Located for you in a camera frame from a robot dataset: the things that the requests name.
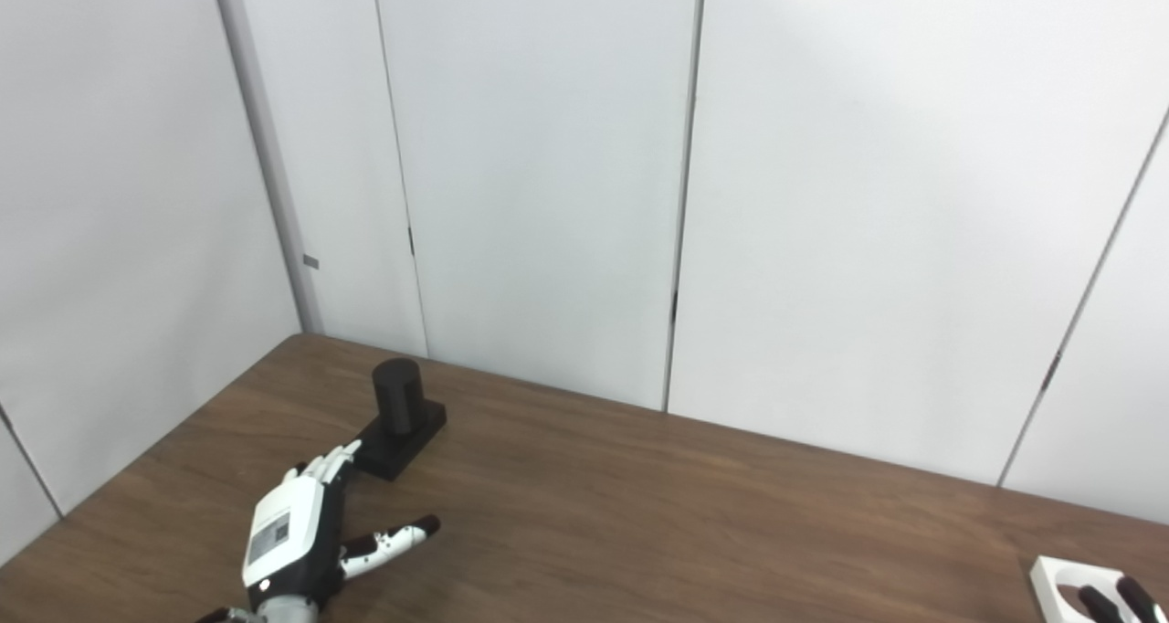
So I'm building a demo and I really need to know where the white and black left hand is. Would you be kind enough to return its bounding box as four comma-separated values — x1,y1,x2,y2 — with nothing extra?
242,438,442,619

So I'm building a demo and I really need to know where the white and black right hand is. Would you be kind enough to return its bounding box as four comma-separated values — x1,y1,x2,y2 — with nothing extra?
1078,575,1165,623

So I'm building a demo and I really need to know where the white square piece with hole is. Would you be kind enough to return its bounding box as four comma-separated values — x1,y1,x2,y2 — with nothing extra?
1030,555,1169,623

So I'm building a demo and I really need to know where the black peg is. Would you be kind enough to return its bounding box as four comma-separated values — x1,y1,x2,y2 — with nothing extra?
354,358,448,482

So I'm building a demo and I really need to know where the gray wall corner post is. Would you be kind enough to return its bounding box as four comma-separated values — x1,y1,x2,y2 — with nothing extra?
208,0,325,336

